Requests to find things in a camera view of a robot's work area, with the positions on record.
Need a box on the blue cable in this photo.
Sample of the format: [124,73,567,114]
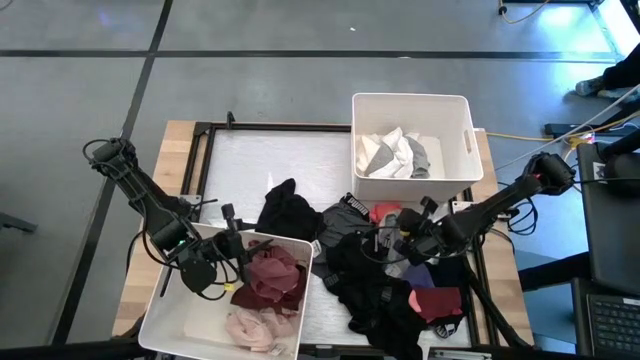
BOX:
[505,197,540,237]

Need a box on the large black garment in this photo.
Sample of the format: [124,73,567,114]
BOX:
[323,232,429,360]

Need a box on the black cable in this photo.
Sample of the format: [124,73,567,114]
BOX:
[124,224,161,275]
[574,175,640,187]

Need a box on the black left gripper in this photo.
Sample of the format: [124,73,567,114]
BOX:
[207,202,275,285]

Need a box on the dark grey Puma boxer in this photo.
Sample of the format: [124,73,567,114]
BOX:
[310,192,375,280]

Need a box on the dark maroon garment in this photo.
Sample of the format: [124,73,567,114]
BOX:
[229,264,309,312]

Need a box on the black laptop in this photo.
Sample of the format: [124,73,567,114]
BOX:
[571,277,640,360]

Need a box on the person's shoe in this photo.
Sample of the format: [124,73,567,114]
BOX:
[574,75,607,98]

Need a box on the white cable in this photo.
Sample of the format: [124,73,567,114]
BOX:
[493,83,640,172]

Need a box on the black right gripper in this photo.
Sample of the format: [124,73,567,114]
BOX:
[393,195,454,266]

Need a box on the white grey garment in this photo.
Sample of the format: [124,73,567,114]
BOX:
[368,126,417,180]

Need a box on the black diagonal support strut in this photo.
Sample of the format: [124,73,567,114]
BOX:
[459,249,534,349]

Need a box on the purple garment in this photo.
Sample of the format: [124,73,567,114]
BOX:
[401,263,437,290]

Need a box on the black power strip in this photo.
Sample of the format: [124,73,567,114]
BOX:
[543,122,597,139]

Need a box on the dark grey floor object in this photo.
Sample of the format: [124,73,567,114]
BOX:
[0,211,39,234]

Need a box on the white perforated plastic bin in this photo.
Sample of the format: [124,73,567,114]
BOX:
[350,92,485,203]
[137,222,315,360]

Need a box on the light grey garment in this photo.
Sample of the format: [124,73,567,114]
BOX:
[364,135,432,180]

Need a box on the coral garment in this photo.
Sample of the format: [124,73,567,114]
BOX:
[368,200,404,225]

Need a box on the person's leg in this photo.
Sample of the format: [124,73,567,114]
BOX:
[601,43,640,92]

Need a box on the maroon garment pink edge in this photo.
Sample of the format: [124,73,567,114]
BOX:
[407,285,465,325]

